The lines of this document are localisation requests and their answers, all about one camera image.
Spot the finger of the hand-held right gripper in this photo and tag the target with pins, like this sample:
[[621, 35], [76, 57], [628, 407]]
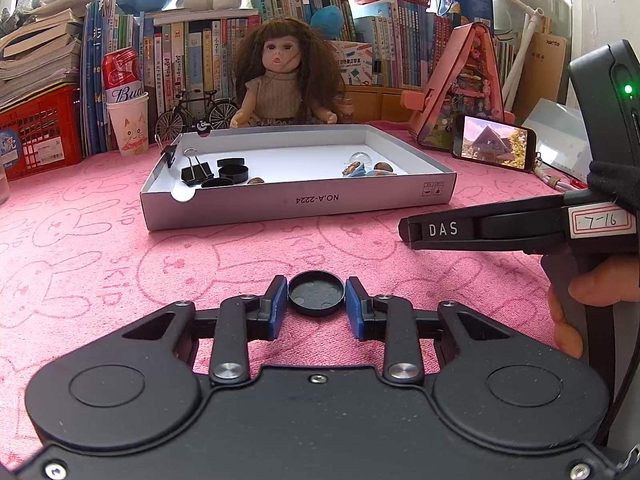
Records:
[[450, 232]]

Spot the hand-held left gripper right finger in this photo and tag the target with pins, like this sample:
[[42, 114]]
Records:
[[355, 315]]

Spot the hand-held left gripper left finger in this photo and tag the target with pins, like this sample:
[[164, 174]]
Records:
[[277, 310]]

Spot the black shallow round cap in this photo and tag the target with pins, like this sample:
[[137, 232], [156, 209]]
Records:
[[316, 297]]

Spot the large brown walnut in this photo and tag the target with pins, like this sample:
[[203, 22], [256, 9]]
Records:
[[382, 166]]

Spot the white cardboard box tray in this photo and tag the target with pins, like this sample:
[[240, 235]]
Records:
[[310, 200]]

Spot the clear plastic dome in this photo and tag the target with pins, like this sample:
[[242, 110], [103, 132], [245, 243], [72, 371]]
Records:
[[362, 157]]

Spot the small brown walnut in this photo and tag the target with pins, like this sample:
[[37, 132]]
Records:
[[256, 180]]

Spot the black round lid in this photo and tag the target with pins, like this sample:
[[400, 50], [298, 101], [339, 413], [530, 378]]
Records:
[[217, 183]]

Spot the black cylindrical cap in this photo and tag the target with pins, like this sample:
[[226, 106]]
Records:
[[233, 172]]

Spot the large black binder clip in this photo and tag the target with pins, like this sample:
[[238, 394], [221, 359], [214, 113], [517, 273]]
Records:
[[192, 174]]

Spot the person's right hand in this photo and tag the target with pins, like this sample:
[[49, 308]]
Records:
[[610, 287]]

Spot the translucent plastic box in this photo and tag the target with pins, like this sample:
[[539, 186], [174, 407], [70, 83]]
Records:
[[555, 135]]

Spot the brown cardboard box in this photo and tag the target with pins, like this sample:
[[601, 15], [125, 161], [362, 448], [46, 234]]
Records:
[[542, 75]]

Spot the white plastic pipe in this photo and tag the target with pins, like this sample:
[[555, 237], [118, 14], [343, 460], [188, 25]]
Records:
[[522, 50]]

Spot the black smartphone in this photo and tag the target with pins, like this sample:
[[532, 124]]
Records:
[[495, 142]]

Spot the pink triangular dollhouse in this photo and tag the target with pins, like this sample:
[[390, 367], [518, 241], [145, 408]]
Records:
[[455, 90]]

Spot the wooden drawer box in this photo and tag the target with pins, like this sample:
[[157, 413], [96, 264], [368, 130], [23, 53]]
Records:
[[385, 105]]

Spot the small glass jar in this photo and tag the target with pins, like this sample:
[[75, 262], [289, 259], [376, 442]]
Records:
[[346, 109]]

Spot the pink bunny print towel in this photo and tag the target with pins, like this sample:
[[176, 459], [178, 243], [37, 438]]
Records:
[[100, 260]]

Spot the small black binder clip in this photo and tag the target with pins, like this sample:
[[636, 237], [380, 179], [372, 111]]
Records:
[[170, 155]]

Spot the white colourful printed box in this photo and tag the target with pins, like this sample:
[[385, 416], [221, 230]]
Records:
[[352, 65]]

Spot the black miniature bicycle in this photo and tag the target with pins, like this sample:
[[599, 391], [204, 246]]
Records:
[[202, 124]]

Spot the brown-haired doll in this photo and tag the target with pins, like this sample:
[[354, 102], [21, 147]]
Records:
[[280, 90]]

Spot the white paper cup cat print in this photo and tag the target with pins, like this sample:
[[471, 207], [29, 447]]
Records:
[[129, 130]]

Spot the red beer can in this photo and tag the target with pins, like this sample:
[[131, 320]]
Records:
[[122, 75]]

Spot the red plastic crate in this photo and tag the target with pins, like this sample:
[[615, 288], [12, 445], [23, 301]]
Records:
[[40, 135]]

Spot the stack of magazines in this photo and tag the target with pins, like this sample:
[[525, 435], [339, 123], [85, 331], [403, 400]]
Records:
[[40, 60]]

